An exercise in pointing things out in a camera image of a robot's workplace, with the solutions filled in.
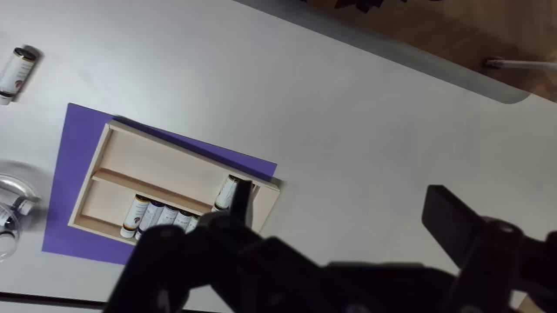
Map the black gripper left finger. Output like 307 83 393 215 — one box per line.
102 179 326 313

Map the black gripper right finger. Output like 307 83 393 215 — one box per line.
420 182 557 313

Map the clear round container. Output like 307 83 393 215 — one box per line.
0 160 43 264

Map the small bottle brown cap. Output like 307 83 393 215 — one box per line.
118 194 151 240

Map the small bottle dark cap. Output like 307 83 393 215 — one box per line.
212 174 239 214

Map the light wooden tray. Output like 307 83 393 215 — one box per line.
67 118 283 248

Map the purple paper mat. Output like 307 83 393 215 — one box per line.
39 102 278 266

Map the white chair leg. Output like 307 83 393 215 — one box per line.
483 55 557 74

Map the white label bottle dark cap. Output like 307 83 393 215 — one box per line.
0 43 41 106

